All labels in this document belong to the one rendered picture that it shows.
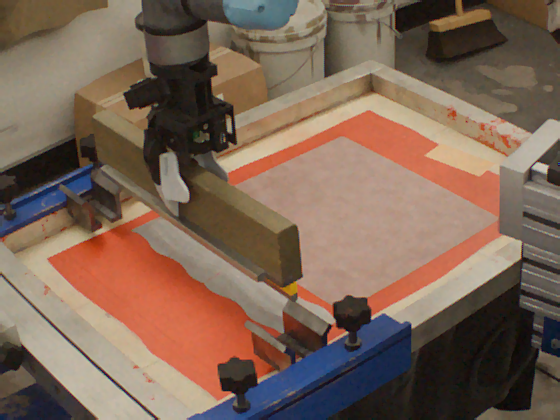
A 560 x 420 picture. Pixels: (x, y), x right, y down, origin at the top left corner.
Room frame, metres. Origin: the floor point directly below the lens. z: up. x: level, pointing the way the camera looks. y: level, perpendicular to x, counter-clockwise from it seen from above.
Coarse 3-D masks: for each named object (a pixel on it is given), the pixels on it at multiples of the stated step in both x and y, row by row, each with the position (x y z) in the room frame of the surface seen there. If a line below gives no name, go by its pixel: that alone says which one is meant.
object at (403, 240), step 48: (432, 192) 1.50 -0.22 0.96; (480, 192) 1.49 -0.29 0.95; (336, 240) 1.39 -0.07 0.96; (384, 240) 1.38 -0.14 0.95; (432, 240) 1.37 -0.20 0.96; (480, 240) 1.36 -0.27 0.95; (336, 288) 1.28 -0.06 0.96; (384, 288) 1.27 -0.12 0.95; (144, 336) 1.21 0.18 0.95; (192, 336) 1.21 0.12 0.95; (240, 336) 1.20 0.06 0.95; (336, 336) 1.18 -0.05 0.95
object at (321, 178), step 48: (336, 144) 1.66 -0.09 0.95; (384, 144) 1.65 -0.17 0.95; (432, 144) 1.64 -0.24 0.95; (288, 192) 1.53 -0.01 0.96; (336, 192) 1.52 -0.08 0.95; (384, 192) 1.51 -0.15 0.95; (96, 240) 1.44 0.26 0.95; (144, 240) 1.43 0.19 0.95; (96, 288) 1.33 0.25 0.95; (144, 288) 1.32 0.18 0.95; (192, 288) 1.31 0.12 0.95
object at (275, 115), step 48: (288, 96) 1.77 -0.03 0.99; (336, 96) 1.79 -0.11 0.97; (384, 96) 1.81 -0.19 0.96; (432, 96) 1.73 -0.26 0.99; (240, 144) 1.67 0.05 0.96; (0, 240) 1.41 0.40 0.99; (48, 288) 1.28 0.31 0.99; (480, 288) 1.21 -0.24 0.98; (96, 336) 1.17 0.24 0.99; (432, 336) 1.16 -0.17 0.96; (144, 384) 1.07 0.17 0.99
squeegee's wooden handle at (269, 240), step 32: (96, 128) 1.45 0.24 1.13; (128, 128) 1.41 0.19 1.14; (128, 160) 1.39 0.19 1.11; (192, 192) 1.27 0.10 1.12; (224, 192) 1.23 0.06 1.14; (224, 224) 1.22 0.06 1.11; (256, 224) 1.17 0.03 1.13; (288, 224) 1.15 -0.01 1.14; (256, 256) 1.17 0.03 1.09; (288, 256) 1.14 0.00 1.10
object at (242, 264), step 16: (112, 176) 1.41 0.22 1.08; (128, 192) 1.37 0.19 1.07; (144, 192) 1.36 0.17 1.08; (160, 208) 1.32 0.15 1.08; (176, 224) 1.28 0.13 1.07; (192, 224) 1.27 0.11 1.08; (208, 240) 1.23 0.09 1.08; (224, 256) 1.20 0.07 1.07; (240, 256) 1.20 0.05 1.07; (256, 272) 1.16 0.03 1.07
